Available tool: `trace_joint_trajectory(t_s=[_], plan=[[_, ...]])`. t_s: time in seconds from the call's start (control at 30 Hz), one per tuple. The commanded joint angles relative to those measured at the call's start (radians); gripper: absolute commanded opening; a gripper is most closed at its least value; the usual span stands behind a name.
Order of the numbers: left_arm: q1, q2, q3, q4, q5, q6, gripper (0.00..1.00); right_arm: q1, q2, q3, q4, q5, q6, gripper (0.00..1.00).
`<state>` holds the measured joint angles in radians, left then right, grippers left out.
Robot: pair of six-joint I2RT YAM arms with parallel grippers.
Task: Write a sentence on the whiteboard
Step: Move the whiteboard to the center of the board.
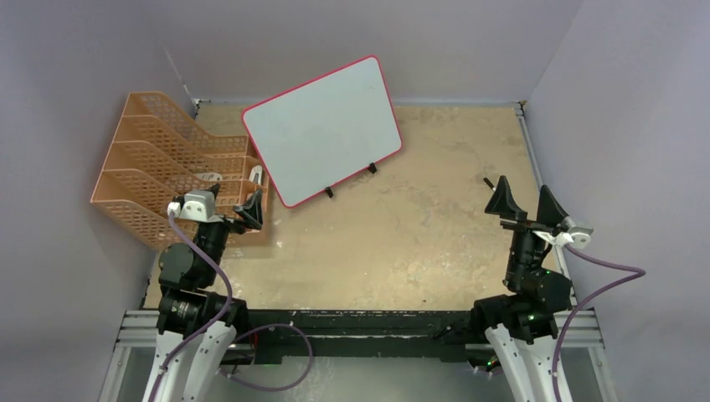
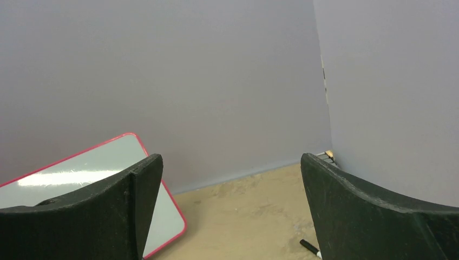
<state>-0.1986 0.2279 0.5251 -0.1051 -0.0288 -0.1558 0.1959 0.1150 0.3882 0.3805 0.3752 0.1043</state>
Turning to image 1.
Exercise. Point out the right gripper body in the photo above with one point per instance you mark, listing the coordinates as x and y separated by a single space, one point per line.
517 228

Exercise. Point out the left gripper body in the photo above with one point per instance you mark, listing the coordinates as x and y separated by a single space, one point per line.
229 224

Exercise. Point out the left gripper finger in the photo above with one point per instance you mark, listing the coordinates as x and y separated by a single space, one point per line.
212 192
250 213

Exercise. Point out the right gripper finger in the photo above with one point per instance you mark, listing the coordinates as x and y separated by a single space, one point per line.
502 203
550 213

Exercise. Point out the white marker pen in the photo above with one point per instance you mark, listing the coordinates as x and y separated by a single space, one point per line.
489 183

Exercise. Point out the red-framed whiteboard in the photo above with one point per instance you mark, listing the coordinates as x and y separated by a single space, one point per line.
320 133

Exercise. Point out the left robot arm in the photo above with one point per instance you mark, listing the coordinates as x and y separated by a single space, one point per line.
194 326

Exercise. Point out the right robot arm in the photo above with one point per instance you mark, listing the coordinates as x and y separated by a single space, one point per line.
521 325

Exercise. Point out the white stapler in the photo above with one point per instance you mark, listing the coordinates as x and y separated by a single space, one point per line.
256 174

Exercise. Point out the orange plastic file organizer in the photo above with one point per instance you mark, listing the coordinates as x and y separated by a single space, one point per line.
158 152

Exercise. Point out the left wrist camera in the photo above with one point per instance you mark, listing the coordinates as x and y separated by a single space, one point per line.
196 206

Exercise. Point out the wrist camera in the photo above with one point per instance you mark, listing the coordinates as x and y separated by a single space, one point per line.
196 206
568 233

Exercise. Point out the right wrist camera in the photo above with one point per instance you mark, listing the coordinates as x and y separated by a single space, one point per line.
568 233

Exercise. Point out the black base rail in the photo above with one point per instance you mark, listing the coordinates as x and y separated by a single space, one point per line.
365 334

